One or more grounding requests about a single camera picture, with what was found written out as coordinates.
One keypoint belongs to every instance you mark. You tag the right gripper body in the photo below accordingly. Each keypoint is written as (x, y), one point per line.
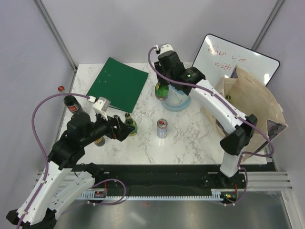
(163, 78)

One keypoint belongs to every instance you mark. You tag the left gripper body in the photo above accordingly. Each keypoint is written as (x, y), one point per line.
(111, 130)

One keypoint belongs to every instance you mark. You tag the beige canvas bag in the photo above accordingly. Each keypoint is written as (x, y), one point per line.
(252, 97)

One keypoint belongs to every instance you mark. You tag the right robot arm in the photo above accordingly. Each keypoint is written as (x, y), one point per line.
(238, 127)

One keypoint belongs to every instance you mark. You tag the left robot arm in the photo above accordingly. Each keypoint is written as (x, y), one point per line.
(43, 206)

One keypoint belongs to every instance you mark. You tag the silver beverage can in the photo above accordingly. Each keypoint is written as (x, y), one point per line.
(162, 125)

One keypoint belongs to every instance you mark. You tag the blue headphones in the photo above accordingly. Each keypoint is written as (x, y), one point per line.
(176, 100)

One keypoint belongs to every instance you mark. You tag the dark cola bottle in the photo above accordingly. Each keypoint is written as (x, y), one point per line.
(72, 104)

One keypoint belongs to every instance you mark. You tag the small whiteboard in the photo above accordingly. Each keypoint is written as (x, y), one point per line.
(218, 57)

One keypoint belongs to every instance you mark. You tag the red capped clear bottle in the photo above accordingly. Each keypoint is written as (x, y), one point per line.
(63, 91)

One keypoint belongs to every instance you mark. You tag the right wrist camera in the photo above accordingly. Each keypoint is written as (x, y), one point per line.
(165, 48)

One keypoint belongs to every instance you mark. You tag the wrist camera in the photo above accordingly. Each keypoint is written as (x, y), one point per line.
(165, 48)
(100, 107)

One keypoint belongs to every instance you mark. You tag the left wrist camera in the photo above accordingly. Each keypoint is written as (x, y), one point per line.
(100, 107)

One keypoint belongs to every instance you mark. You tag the green ring binder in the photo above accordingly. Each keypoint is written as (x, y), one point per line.
(120, 84)

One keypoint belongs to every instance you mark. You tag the white cable duct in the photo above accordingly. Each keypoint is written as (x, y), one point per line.
(93, 195)

